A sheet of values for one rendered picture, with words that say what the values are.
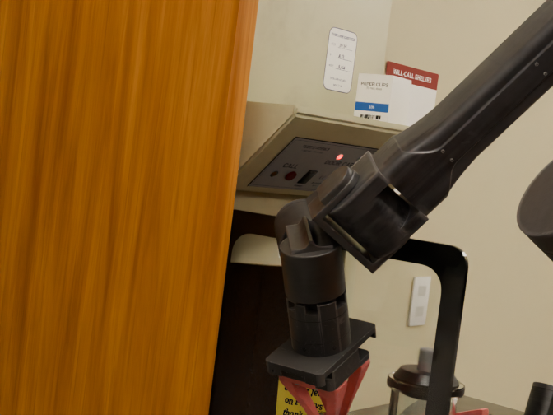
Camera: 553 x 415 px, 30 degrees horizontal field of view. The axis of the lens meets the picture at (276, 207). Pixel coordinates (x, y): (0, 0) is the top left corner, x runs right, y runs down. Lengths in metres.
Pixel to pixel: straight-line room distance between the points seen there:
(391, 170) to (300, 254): 0.11
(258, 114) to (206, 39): 0.11
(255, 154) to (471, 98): 0.31
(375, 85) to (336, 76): 0.06
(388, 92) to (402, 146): 0.38
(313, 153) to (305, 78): 0.14
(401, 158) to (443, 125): 0.05
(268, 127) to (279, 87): 0.14
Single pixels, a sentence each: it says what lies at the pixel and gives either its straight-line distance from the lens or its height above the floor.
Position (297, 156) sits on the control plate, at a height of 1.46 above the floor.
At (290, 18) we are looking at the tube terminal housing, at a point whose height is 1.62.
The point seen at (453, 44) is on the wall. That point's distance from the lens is 2.42.
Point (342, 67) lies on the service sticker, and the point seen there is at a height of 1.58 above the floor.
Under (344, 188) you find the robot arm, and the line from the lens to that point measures 0.91.
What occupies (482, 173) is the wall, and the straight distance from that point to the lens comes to 2.59.
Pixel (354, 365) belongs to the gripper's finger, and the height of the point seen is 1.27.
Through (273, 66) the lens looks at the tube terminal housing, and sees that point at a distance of 1.24.
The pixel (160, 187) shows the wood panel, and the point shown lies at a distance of 1.10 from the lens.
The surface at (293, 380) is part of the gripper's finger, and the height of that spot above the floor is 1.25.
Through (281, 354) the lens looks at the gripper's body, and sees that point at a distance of 0.98.
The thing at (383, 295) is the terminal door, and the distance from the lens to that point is 1.05.
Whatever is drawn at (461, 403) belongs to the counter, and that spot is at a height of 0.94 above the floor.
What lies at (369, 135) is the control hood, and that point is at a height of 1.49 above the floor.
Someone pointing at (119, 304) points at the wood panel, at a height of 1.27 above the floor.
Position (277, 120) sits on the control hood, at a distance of 1.10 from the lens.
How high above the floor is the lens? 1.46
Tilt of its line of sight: 3 degrees down
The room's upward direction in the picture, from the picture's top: 7 degrees clockwise
